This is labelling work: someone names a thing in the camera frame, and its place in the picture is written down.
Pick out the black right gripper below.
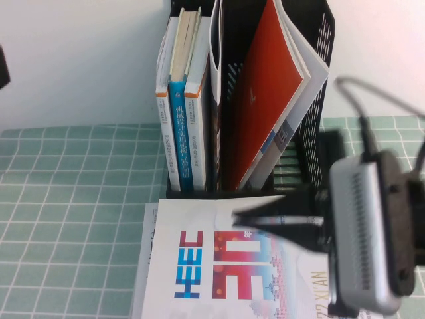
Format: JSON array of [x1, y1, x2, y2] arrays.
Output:
[[231, 130, 363, 319]]

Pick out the black mesh book holder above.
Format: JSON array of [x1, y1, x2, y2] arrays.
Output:
[[165, 0, 336, 200]]

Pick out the blue spine book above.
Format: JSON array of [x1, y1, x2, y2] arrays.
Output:
[[167, 7, 203, 192]]

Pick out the red cover magazine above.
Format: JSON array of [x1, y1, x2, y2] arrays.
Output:
[[228, 0, 311, 191]]

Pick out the white folded brochure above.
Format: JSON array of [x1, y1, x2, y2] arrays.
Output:
[[208, 0, 222, 191]]

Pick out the green checkered tablecloth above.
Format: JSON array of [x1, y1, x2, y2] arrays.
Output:
[[0, 115, 425, 319]]

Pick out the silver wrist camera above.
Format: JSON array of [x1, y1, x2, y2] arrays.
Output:
[[327, 151, 405, 316]]

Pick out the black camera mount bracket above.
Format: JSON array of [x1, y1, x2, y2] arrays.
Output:
[[377, 150, 420, 297]]

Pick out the black camera cable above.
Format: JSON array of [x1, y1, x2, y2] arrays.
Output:
[[334, 76, 425, 162]]

